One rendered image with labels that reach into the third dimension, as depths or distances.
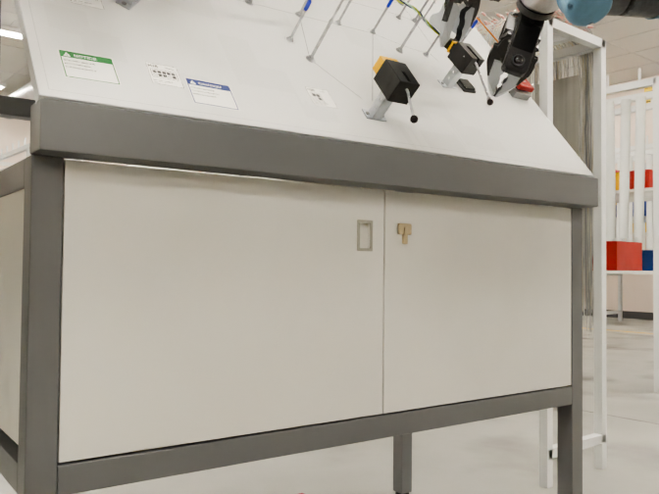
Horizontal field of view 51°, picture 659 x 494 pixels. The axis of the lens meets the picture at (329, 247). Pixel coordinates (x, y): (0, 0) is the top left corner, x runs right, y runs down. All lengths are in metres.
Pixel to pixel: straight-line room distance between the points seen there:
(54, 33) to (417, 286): 0.72
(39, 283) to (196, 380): 0.26
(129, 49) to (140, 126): 0.16
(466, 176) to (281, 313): 0.45
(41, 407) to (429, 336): 0.68
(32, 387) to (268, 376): 0.35
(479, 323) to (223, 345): 0.56
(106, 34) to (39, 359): 0.47
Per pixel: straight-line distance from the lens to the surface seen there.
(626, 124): 4.25
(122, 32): 1.13
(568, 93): 2.63
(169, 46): 1.14
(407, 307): 1.26
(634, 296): 10.39
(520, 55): 1.34
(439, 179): 1.27
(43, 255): 0.96
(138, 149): 0.96
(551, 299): 1.58
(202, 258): 1.03
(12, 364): 1.06
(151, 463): 1.04
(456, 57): 1.52
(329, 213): 1.15
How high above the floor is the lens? 0.66
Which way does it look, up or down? 2 degrees up
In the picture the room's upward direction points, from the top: 1 degrees clockwise
